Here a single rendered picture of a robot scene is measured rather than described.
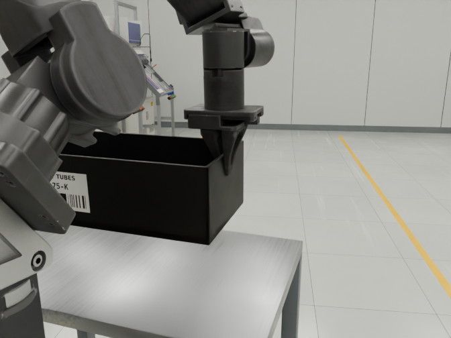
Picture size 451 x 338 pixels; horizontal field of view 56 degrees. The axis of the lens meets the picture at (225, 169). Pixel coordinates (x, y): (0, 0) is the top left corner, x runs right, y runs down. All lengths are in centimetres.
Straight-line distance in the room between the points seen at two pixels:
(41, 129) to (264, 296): 62
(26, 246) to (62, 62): 14
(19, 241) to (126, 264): 67
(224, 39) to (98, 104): 26
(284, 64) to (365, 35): 131
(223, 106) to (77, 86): 27
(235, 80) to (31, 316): 38
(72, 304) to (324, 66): 659
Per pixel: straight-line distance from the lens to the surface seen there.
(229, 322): 79
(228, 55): 57
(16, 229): 34
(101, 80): 36
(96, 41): 38
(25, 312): 55
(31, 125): 34
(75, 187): 66
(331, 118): 728
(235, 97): 58
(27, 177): 29
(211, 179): 56
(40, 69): 37
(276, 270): 95
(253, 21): 66
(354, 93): 728
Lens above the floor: 126
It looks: 15 degrees down
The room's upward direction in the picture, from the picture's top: straight up
